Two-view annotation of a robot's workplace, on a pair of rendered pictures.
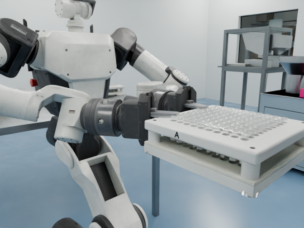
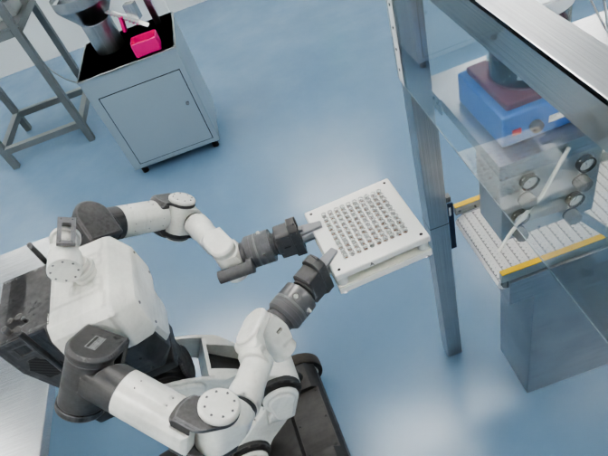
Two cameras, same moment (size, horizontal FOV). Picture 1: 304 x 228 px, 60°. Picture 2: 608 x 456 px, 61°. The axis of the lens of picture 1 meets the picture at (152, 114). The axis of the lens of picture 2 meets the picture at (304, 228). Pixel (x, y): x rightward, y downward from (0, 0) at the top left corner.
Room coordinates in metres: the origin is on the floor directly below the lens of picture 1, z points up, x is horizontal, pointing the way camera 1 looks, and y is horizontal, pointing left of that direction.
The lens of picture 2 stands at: (0.05, 0.63, 1.99)
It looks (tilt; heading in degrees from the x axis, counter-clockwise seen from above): 44 degrees down; 310
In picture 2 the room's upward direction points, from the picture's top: 22 degrees counter-clockwise
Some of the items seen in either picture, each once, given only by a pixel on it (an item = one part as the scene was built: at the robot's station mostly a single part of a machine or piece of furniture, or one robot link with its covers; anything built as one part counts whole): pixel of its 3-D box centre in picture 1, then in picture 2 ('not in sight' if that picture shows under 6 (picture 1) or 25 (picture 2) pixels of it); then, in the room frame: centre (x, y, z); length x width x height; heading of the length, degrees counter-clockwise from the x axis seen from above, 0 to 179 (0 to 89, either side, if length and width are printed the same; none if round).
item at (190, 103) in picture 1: (197, 104); (309, 226); (0.65, -0.11, 1.04); 0.06 x 0.03 x 0.02; 35
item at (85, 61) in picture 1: (70, 69); (93, 319); (1.03, 0.31, 1.11); 0.34 x 0.30 x 0.36; 133
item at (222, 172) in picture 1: (226, 148); (366, 238); (0.52, -0.16, 0.98); 0.24 x 0.24 x 0.02; 43
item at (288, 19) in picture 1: (265, 40); not in sight; (5.77, -2.41, 1.43); 1.32 x 0.01 x 1.11; 37
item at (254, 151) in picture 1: (227, 125); (363, 226); (0.52, -0.16, 1.03); 0.25 x 0.24 x 0.02; 133
